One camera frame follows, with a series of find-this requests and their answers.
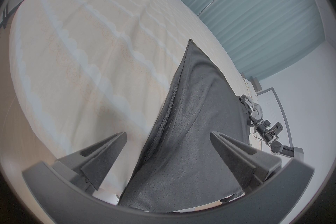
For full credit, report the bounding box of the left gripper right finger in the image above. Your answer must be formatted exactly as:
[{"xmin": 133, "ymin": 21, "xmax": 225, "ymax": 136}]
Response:
[{"xmin": 210, "ymin": 131, "xmax": 282, "ymax": 189}]

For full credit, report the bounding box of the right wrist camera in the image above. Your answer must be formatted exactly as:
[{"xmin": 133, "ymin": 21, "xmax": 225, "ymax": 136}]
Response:
[{"xmin": 271, "ymin": 122, "xmax": 284, "ymax": 135}]

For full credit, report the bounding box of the black T-shirt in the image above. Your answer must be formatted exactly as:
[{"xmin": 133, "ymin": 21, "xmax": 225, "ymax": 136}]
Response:
[{"xmin": 118, "ymin": 39, "xmax": 253, "ymax": 214}]

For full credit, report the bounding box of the pile of clothes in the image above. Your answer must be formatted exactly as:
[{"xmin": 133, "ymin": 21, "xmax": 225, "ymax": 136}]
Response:
[{"xmin": 237, "ymin": 94, "xmax": 264, "ymax": 120}]

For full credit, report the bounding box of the bed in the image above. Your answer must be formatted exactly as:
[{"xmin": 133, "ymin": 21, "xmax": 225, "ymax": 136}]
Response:
[{"xmin": 8, "ymin": 0, "xmax": 294, "ymax": 214}]

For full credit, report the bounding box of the white printed pillow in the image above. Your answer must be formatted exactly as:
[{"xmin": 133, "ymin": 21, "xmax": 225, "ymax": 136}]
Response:
[{"xmin": 241, "ymin": 76, "xmax": 257, "ymax": 95}]

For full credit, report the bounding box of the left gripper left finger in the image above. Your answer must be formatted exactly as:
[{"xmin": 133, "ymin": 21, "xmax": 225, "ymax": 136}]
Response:
[{"xmin": 55, "ymin": 132, "xmax": 128, "ymax": 191}]

